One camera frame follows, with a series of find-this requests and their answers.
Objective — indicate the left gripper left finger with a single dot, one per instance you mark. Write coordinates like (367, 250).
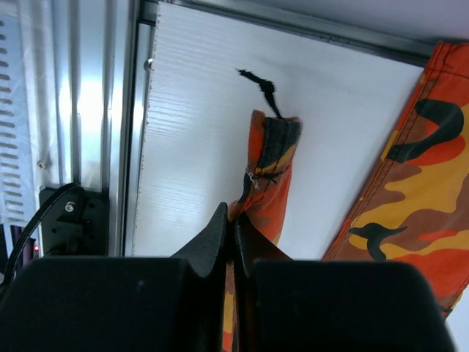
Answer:
(171, 303)

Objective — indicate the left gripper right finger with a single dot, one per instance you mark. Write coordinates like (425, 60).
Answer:
(299, 305)

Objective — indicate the orange camouflage trousers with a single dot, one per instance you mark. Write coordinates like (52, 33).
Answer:
(413, 208)

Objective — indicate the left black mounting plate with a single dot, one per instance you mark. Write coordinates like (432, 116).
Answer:
(77, 224)

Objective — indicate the slotted cable duct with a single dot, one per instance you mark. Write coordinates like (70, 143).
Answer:
(17, 194)

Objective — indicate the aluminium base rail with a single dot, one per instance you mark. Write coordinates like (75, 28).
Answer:
(84, 71)

